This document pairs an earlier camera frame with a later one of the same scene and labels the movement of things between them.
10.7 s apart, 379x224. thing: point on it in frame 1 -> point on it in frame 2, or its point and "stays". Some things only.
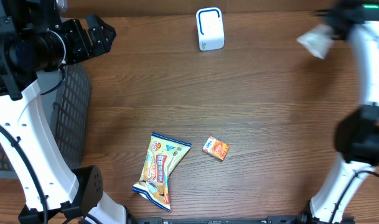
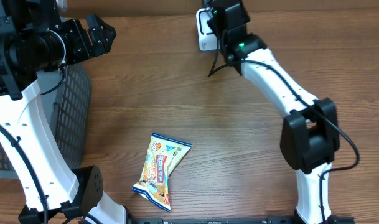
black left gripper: [102, 44] stays
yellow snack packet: [163, 155] stays
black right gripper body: [329, 19] -> [241, 10]
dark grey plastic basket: [66, 97] stays
